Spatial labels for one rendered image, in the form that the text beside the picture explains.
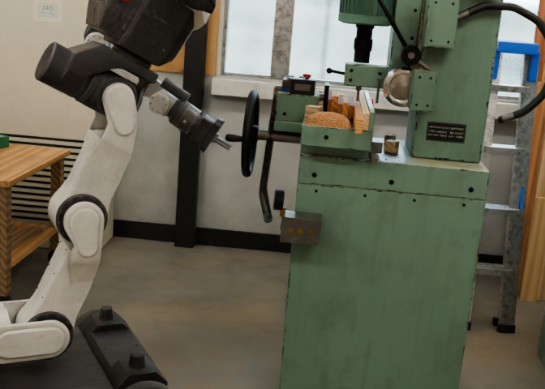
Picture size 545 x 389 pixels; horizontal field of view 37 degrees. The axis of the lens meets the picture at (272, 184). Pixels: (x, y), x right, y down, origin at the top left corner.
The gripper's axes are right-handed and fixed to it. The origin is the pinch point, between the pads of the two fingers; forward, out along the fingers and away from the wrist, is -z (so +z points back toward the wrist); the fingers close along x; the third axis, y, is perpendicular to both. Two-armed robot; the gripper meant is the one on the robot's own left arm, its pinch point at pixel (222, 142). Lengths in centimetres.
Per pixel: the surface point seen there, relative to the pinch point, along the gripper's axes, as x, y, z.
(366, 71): 43, 11, -25
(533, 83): 68, 81, -87
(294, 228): -3.2, -19.0, -32.7
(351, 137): 28.6, -14.8, -30.5
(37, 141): -82, 99, 72
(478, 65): 65, 6, -51
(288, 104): 20.9, 7.6, -10.3
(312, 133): 23.0, -15.3, -20.5
